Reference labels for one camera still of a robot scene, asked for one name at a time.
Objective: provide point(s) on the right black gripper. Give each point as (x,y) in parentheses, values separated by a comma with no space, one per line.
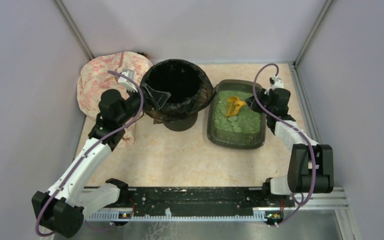
(254,101)

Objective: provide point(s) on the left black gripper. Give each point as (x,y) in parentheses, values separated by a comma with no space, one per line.
(142,96)

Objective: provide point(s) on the black trash bin with bag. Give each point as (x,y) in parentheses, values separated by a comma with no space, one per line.
(191,91)

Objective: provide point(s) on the yellow litter scoop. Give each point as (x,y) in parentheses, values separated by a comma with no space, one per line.
(233,106)

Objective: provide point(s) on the dark grey litter box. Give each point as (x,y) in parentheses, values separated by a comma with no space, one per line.
(230,139)

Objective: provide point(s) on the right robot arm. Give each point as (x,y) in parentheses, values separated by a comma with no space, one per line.
(311,168)

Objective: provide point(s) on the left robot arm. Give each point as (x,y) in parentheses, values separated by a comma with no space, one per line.
(63,208)

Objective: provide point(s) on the green cat litter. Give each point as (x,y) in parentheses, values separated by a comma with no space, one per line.
(246,121)

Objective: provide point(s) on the pink patterned cloth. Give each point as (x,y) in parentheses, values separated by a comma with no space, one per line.
(94,79)

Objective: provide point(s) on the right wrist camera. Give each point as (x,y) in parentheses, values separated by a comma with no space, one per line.
(276,82)

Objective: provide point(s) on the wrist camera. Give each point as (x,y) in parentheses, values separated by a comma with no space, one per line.
(276,82)
(126,80)

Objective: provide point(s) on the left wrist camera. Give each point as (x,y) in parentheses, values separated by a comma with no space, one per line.
(126,80)

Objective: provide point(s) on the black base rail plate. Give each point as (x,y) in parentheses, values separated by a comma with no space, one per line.
(199,201)

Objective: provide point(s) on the aluminium frame rail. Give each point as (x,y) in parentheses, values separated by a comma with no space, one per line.
(126,215)

